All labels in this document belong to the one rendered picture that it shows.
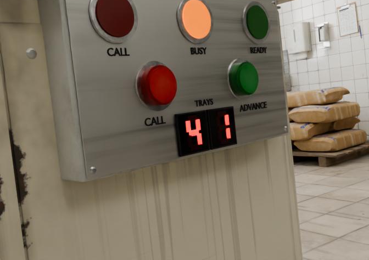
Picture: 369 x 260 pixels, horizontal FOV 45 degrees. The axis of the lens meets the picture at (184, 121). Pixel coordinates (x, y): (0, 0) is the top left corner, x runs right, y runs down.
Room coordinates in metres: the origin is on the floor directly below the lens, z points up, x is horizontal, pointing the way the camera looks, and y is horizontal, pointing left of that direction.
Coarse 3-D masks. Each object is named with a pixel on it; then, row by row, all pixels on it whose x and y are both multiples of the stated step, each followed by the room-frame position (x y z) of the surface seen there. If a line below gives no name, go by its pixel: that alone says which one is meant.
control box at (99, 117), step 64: (64, 0) 0.30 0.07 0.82; (128, 0) 0.33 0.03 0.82; (256, 0) 0.43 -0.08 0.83; (64, 64) 0.30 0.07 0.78; (128, 64) 0.32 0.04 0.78; (192, 64) 0.37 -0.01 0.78; (256, 64) 0.42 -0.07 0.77; (64, 128) 0.30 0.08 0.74; (128, 128) 0.32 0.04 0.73; (192, 128) 0.36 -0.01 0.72; (256, 128) 0.42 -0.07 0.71
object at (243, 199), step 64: (0, 0) 0.30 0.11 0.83; (0, 64) 0.29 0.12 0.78; (0, 128) 0.29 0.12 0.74; (0, 192) 0.29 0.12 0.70; (64, 192) 0.31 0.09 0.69; (128, 192) 0.35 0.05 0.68; (192, 192) 0.40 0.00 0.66; (256, 192) 0.46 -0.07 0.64; (0, 256) 0.28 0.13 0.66; (64, 256) 0.31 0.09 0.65; (128, 256) 0.35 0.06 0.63; (192, 256) 0.39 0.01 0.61; (256, 256) 0.45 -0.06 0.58
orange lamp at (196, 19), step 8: (192, 0) 0.37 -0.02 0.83; (184, 8) 0.36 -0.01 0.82; (192, 8) 0.37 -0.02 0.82; (200, 8) 0.37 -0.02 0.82; (184, 16) 0.36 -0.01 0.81; (192, 16) 0.37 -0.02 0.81; (200, 16) 0.37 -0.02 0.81; (208, 16) 0.38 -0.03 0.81; (184, 24) 0.36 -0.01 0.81; (192, 24) 0.37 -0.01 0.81; (200, 24) 0.37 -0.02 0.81; (208, 24) 0.38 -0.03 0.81; (192, 32) 0.37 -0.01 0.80; (200, 32) 0.37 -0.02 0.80; (208, 32) 0.38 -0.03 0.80
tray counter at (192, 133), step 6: (192, 120) 0.36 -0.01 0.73; (198, 120) 0.36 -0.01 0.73; (186, 126) 0.35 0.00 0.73; (198, 126) 0.36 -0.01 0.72; (192, 132) 0.36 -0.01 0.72; (198, 132) 0.36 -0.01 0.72; (198, 138) 0.36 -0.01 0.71; (192, 144) 0.36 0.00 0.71; (198, 144) 0.36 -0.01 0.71; (192, 150) 0.36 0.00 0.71
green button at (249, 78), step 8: (240, 64) 0.40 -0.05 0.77; (248, 64) 0.40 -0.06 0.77; (232, 72) 0.39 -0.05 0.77; (240, 72) 0.39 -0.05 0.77; (248, 72) 0.40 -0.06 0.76; (256, 72) 0.41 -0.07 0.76; (232, 80) 0.39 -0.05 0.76; (240, 80) 0.39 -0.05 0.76; (248, 80) 0.40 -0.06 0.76; (256, 80) 0.41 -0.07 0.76; (240, 88) 0.39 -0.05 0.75; (248, 88) 0.40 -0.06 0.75
